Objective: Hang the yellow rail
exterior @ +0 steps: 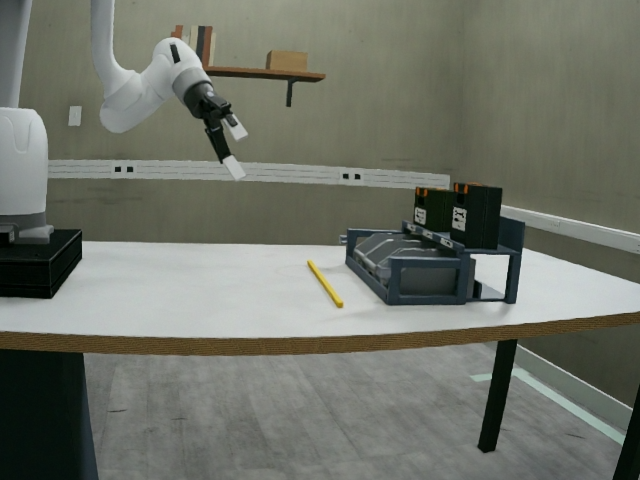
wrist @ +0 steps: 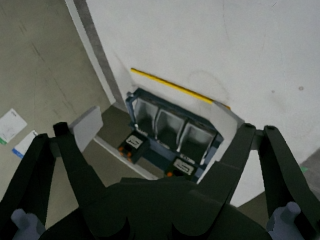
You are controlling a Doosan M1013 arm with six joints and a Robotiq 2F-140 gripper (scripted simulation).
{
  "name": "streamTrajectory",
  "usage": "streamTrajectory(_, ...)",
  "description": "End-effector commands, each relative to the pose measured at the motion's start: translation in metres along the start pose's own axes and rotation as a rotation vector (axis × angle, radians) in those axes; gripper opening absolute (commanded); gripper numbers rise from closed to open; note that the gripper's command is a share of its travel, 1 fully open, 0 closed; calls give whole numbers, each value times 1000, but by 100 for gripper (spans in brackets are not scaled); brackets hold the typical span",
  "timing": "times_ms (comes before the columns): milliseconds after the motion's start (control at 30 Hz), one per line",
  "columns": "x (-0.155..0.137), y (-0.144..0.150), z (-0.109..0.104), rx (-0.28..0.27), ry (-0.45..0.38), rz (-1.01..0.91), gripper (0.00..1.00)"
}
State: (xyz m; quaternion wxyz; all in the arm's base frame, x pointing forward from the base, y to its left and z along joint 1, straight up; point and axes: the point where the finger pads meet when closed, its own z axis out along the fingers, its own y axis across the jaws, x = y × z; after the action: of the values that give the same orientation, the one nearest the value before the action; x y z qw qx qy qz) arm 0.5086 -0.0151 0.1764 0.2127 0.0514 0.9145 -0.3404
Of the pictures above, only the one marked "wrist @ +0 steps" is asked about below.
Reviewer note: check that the dark grey bin rack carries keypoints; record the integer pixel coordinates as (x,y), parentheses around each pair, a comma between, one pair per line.
(159,154)

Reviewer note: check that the yellow bar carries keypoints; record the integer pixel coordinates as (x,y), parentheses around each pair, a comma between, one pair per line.
(173,85)

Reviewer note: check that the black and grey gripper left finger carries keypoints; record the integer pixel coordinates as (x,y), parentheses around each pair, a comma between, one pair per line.
(27,195)

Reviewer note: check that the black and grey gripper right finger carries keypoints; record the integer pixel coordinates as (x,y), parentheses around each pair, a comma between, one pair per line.
(293,210)

